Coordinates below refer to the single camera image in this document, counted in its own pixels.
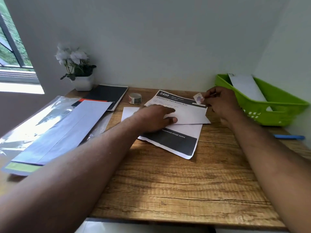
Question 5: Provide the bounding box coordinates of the person's right hand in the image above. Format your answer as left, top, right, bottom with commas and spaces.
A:
203, 86, 242, 119

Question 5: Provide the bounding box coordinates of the person's left hand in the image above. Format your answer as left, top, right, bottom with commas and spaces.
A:
132, 104, 179, 133

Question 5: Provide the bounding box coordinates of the patterned tape roll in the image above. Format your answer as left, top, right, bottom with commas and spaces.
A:
128, 93, 142, 105

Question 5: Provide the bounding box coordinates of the white paper envelope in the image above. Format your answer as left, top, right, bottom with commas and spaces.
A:
227, 73, 273, 112
121, 106, 211, 125

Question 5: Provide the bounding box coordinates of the black white printed paper sheet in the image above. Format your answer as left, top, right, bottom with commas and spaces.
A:
137, 89, 209, 160

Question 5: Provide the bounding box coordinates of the green plastic basket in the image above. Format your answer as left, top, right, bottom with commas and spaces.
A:
215, 74, 309, 127

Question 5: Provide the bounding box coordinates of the stack of white envelopes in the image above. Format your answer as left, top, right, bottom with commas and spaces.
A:
1, 99, 113, 176

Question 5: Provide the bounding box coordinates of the person's left forearm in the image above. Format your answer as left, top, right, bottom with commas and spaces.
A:
0, 116, 151, 233

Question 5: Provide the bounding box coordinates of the person's right forearm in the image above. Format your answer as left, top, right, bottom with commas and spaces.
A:
220, 109, 311, 233

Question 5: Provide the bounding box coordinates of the black notebook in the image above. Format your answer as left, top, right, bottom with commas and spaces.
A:
82, 84, 129, 111

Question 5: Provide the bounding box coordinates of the blue pen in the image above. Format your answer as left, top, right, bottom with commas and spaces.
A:
273, 134, 305, 140

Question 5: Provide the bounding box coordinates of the white flower plant in pot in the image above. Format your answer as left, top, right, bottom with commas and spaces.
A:
55, 43, 97, 92

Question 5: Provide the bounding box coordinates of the clear plastic wrapper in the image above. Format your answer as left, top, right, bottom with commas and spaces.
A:
0, 95, 114, 156

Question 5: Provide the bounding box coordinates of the grey window frame rail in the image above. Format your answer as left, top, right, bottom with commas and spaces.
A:
0, 66, 40, 84

